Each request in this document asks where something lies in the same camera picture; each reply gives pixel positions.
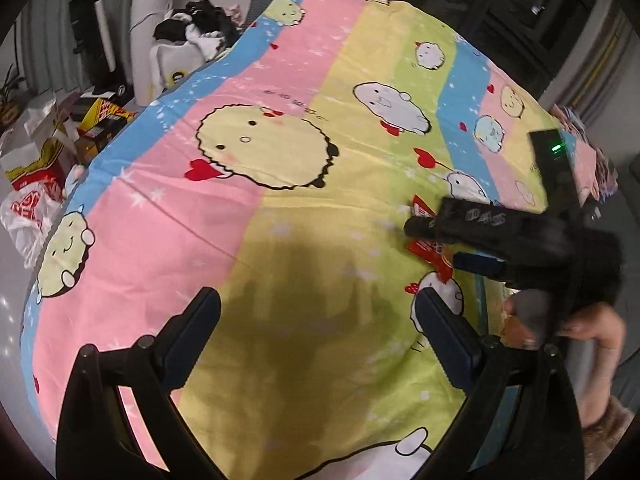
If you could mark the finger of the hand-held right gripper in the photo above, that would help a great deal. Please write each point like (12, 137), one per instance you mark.
(477, 264)
(420, 227)

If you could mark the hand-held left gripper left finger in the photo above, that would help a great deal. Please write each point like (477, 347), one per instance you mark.
(195, 330)

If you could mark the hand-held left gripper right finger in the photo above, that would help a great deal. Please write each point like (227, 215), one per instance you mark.
(445, 330)

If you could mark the red snack packet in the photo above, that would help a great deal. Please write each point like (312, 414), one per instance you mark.
(430, 256)

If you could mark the person's right forearm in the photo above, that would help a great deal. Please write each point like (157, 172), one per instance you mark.
(597, 385)

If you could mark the person's right hand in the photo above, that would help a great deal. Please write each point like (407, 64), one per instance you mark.
(595, 325)

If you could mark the pastel cartoon printed blanket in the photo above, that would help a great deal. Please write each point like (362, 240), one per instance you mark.
(225, 240)

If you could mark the grey chair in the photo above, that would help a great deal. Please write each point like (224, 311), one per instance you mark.
(635, 177)

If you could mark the patterned cloth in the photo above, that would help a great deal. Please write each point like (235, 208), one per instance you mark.
(575, 120)

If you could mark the white red plastic bag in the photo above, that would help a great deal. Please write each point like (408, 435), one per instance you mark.
(27, 220)

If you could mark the red yellow paper bag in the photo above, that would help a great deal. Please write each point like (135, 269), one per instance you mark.
(40, 165)

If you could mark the yellow red cardboard box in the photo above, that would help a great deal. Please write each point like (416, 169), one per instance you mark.
(102, 120)

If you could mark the white tote bag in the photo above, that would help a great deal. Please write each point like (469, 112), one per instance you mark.
(172, 67)

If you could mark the pile of dark clothes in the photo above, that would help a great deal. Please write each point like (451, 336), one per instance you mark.
(205, 22)

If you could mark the potted plant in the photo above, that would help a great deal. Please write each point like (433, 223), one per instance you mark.
(10, 95)

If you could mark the black tower appliance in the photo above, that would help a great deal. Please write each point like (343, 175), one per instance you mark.
(95, 35)

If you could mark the white paper roll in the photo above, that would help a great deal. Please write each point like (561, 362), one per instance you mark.
(152, 20)

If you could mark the dark window frame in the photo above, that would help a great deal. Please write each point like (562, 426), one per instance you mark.
(540, 5)

